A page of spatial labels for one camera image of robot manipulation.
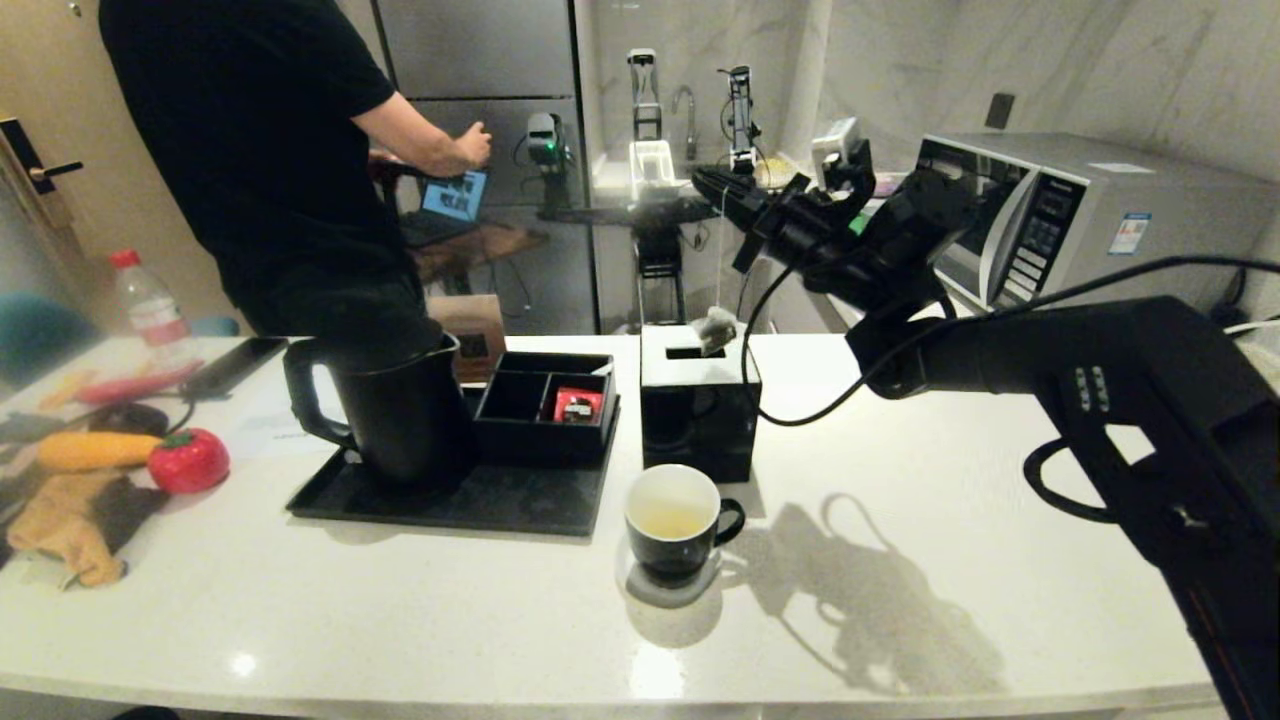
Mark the green cutting board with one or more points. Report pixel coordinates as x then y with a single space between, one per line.
853 226

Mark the yellow toy corn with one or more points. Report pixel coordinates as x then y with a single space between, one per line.
95 452

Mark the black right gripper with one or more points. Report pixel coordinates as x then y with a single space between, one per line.
815 230

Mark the person in black t-shirt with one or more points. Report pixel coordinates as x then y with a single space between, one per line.
230 150

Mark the upright black gripper stand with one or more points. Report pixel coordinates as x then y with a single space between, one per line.
641 68

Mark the red sachet packet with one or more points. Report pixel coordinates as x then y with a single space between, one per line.
580 402

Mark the brown QR code sign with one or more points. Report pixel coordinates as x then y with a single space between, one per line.
475 325

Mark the black cup white inside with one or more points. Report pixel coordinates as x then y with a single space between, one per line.
670 555

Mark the red toy tomato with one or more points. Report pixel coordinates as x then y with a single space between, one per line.
188 462

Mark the black wall outlet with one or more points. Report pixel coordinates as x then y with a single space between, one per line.
998 110

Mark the grey refrigerator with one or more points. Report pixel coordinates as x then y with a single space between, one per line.
500 60

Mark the beige wooden door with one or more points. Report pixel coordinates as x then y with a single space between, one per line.
50 80

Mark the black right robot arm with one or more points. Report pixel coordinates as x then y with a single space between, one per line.
1100 380

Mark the black tissue box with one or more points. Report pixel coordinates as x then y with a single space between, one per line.
700 420

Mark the white dish rack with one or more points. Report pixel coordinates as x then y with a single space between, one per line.
650 162

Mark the person's bare hand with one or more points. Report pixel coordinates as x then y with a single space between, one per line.
472 146

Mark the black compartment organizer box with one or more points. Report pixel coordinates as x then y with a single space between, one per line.
545 445

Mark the black electric kettle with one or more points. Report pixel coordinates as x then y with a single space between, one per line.
400 410

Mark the pink toy vegetable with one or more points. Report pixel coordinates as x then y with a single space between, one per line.
135 388

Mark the yellow round dish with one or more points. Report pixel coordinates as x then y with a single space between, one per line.
775 172

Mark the tan cloth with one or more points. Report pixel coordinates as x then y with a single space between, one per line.
70 530

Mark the teal chair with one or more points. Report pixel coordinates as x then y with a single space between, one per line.
40 335

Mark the purple plate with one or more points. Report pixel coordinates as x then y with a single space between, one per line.
890 180

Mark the plastic bottle red cap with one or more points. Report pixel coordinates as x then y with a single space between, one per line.
150 310

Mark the silver microwave oven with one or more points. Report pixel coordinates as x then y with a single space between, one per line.
1150 220

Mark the open laptop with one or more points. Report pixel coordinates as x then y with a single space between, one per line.
455 198

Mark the white printed paper sheet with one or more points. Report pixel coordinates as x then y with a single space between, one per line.
265 432

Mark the black serving tray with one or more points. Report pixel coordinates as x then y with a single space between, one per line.
520 505

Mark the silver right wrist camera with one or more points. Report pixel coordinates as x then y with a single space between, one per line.
835 150

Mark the black smartphone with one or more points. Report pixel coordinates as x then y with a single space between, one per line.
235 365

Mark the wooden desk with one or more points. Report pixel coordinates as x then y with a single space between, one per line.
480 250

